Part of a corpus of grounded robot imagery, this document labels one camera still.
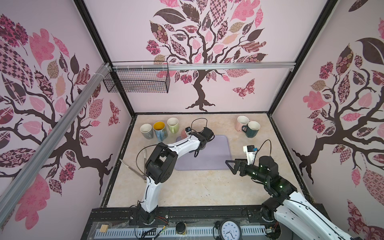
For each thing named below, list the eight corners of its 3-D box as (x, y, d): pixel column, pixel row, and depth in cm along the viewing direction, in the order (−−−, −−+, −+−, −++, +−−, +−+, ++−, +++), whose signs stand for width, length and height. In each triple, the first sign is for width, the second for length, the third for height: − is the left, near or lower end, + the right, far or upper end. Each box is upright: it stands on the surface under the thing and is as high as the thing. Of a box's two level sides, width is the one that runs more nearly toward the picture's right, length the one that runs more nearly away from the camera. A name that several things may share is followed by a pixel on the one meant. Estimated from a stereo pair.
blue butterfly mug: (154, 143, 104) (151, 133, 96) (157, 130, 111) (154, 121, 103) (165, 143, 104) (163, 133, 96) (167, 130, 111) (165, 121, 103)
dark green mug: (241, 138, 107) (244, 129, 98) (239, 130, 111) (242, 121, 103) (256, 138, 107) (261, 129, 98) (254, 130, 111) (258, 121, 103)
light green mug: (167, 137, 107) (165, 129, 100) (169, 125, 115) (167, 117, 107) (178, 137, 107) (176, 129, 100) (179, 125, 115) (178, 117, 107)
